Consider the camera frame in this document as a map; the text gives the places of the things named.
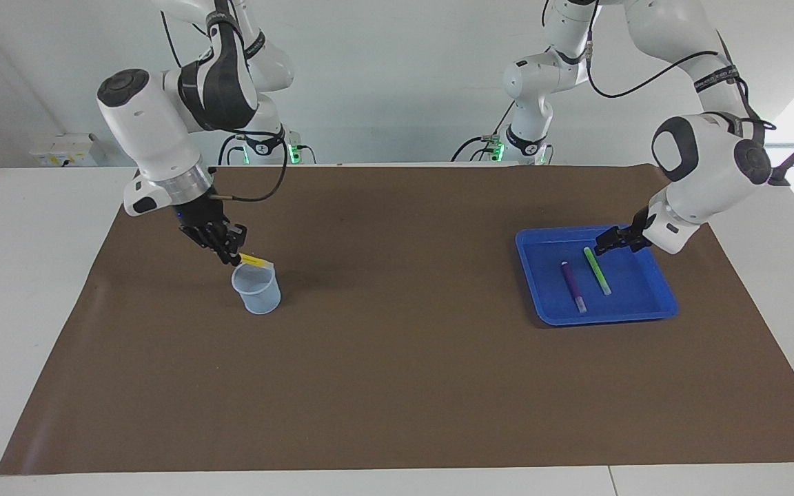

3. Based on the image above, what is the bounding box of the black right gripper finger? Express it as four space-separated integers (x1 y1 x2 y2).
214 224 247 254
204 234 241 267

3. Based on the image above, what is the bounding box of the green marker pen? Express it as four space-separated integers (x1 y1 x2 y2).
582 247 613 296

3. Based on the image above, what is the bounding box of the purple marker pen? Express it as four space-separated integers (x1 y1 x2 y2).
561 260 588 314

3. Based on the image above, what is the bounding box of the blue plastic tray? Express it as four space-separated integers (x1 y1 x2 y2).
514 224 680 327

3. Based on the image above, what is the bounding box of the translucent plastic cup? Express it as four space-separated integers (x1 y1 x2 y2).
231 262 282 316

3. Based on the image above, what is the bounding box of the brown table mat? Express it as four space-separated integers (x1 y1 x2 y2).
0 165 794 476

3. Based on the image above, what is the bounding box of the black right arm base cable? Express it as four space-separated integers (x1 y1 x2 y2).
218 133 316 166

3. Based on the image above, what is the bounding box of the black arm base cable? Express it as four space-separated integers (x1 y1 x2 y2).
218 133 316 166
451 103 516 163

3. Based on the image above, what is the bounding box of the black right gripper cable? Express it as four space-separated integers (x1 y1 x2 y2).
207 127 289 203

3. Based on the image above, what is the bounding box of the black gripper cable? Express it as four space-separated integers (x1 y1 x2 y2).
207 127 289 203
584 0 778 132

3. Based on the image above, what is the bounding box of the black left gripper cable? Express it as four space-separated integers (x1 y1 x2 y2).
584 0 778 132

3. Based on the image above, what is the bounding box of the black left arm base cable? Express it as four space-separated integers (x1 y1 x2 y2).
451 103 516 163

